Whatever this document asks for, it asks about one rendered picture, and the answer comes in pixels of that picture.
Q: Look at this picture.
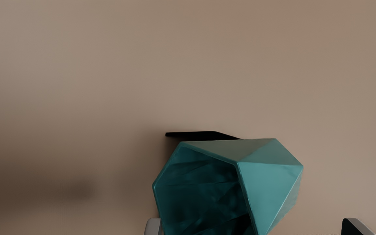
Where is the teal faceted mug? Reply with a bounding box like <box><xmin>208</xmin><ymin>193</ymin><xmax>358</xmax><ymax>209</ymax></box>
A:
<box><xmin>152</xmin><ymin>138</ymin><xmax>304</xmax><ymax>235</ymax></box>

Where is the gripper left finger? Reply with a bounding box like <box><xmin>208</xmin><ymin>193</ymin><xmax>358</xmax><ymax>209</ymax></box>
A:
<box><xmin>144</xmin><ymin>218</ymin><xmax>163</xmax><ymax>235</ymax></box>

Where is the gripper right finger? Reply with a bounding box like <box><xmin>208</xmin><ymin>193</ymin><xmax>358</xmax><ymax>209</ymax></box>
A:
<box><xmin>342</xmin><ymin>218</ymin><xmax>376</xmax><ymax>235</ymax></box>

